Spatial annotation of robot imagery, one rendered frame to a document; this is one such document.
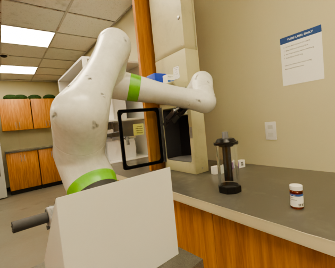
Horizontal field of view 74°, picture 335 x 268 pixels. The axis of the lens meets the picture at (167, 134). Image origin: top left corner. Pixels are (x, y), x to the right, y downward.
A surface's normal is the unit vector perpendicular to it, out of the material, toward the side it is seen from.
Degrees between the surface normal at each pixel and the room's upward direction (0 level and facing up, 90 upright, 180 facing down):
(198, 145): 90
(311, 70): 90
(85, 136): 135
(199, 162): 90
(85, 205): 90
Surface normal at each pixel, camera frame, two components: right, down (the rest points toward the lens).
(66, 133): -0.20, 0.64
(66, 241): 0.65, -0.03
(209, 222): -0.79, 0.11
